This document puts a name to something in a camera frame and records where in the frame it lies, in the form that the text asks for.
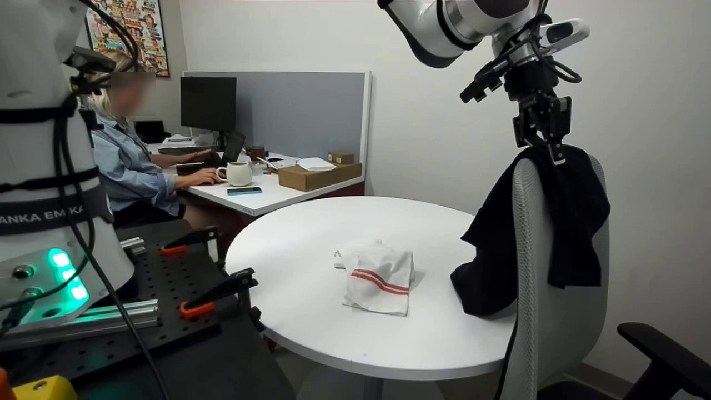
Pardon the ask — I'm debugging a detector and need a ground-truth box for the white desk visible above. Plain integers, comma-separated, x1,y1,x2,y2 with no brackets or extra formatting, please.
147,142,366,218

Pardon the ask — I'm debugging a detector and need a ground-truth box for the grey mesh office chair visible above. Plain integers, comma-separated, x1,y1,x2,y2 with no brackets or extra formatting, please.
493,153,711,400

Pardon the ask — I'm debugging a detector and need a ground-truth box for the white towel with red stripes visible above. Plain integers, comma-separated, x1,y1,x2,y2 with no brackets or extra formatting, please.
333,239,417,317

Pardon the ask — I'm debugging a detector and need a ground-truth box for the stack of papers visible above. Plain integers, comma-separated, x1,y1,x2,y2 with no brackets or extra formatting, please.
158,133,215,156

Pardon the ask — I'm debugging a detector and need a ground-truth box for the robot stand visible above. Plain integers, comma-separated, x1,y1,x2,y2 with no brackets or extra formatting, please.
0,219,296,400

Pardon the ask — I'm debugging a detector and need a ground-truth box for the person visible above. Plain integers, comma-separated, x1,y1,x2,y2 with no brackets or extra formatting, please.
83,50,262,229

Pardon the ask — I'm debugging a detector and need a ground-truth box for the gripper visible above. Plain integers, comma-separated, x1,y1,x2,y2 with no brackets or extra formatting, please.
503,58,573,166

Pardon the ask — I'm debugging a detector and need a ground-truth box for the black monitor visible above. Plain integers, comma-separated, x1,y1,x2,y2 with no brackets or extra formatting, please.
179,76,238,149

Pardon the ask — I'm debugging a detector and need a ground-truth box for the black tablet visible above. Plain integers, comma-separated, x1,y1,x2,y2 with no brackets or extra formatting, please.
219,130,247,167

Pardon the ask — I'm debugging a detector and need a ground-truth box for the white mug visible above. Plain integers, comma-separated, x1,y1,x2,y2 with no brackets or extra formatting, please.
216,161,254,188

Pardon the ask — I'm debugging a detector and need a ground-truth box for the camera on mount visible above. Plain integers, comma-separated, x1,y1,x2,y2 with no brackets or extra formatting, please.
65,46,119,95

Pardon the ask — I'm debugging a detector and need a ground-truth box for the white paper sheet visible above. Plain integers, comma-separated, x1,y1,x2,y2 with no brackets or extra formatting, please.
296,157,337,172

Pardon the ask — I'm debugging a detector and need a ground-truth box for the black cable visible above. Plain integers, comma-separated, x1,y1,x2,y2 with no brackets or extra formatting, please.
66,211,171,400

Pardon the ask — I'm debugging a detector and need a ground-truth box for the yellow object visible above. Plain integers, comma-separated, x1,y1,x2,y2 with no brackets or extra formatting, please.
11,375,78,400

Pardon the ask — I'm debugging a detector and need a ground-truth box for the black towel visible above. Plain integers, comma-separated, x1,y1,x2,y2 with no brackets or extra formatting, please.
450,144,612,319

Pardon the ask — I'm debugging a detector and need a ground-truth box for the large flat cardboard box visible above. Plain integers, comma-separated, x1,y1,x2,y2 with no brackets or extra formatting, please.
278,162,363,193

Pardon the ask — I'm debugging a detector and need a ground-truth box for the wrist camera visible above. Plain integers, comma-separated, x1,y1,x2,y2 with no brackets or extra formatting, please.
459,56,509,104

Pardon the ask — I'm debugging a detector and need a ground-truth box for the colourful framed poster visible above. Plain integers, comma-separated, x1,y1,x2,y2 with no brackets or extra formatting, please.
84,0,171,78

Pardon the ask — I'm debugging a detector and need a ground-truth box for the black clamp with orange handle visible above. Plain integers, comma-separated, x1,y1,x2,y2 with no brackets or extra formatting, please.
178,268,266,334
159,226,221,257

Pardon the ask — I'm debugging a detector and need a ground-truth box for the grey partition panel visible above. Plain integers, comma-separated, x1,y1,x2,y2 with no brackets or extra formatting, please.
183,70,372,179

